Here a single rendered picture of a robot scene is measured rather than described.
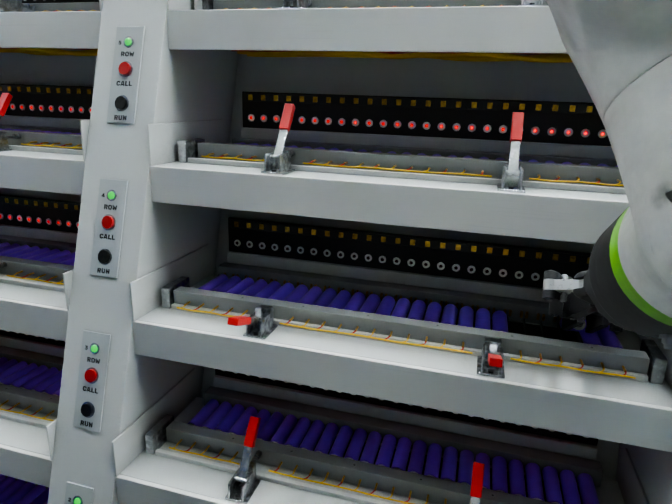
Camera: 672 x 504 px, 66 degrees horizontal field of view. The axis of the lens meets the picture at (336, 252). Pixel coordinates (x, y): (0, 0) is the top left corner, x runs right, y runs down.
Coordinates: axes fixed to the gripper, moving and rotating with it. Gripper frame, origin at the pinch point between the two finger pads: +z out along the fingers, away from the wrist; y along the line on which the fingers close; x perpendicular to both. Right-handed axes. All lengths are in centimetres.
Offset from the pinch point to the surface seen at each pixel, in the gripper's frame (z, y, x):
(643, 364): -0.2, -5.8, 4.5
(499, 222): -6.8, 10.2, -7.4
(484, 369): -2.6, 10.1, 7.6
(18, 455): 2, 67, 28
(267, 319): -2.6, 35.0, 5.7
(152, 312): -1, 51, 7
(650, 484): 5.5, -8.6, 16.6
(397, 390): -2.3, 18.8, 11.2
